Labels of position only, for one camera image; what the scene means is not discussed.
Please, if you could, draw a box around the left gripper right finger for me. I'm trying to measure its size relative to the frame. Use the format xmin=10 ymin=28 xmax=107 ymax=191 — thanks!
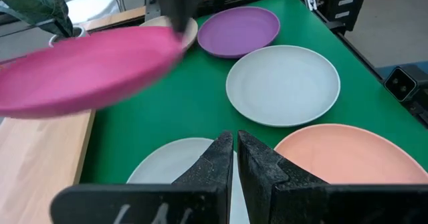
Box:
xmin=237 ymin=129 xmax=428 ymax=224

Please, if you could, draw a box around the light wooden shelf board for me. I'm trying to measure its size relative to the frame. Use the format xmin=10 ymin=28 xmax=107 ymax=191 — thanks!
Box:
xmin=0 ymin=110 xmax=96 ymax=224

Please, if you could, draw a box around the dark green plant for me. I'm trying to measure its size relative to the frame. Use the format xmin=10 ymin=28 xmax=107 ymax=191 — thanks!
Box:
xmin=0 ymin=0 xmax=74 ymax=37

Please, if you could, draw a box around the pink plate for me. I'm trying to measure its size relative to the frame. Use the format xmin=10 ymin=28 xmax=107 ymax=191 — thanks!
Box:
xmin=0 ymin=25 xmax=185 ymax=120

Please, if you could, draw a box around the white plant pot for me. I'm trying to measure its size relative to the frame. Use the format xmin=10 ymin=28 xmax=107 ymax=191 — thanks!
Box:
xmin=48 ymin=25 xmax=90 ymax=47

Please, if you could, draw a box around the pale grey-green plate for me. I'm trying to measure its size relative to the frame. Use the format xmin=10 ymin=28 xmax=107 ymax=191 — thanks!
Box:
xmin=225 ymin=45 xmax=341 ymax=128

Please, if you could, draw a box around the peach plate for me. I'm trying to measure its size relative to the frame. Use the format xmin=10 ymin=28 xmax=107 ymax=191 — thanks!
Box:
xmin=274 ymin=123 xmax=428 ymax=185

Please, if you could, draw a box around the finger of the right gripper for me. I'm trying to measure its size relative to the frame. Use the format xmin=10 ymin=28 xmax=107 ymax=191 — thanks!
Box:
xmin=159 ymin=0 xmax=199 ymax=35

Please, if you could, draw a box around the purple plate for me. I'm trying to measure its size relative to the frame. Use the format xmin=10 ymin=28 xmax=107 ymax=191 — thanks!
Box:
xmin=197 ymin=5 xmax=281 ymax=60

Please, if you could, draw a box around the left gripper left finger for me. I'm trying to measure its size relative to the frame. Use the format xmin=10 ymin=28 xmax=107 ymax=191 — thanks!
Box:
xmin=49 ymin=131 xmax=234 ymax=224

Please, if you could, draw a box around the beige plate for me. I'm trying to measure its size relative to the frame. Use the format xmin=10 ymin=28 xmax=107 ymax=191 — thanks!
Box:
xmin=139 ymin=15 xmax=199 ymax=50

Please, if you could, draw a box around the light wooden desk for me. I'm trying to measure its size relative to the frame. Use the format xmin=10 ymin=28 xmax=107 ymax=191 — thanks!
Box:
xmin=79 ymin=5 xmax=147 ymax=31

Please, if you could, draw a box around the black cabinet with white labels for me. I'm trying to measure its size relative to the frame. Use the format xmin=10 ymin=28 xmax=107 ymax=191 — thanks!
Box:
xmin=300 ymin=0 xmax=370 ymax=31

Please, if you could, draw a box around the black connector box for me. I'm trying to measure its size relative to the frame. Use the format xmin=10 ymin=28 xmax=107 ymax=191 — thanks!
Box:
xmin=383 ymin=65 xmax=428 ymax=103

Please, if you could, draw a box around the white plate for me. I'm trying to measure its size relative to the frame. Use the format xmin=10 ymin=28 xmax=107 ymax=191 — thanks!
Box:
xmin=126 ymin=137 xmax=250 ymax=224

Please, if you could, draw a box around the white round seat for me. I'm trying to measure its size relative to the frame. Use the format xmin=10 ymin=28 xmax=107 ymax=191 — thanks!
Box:
xmin=66 ymin=0 xmax=121 ymax=25

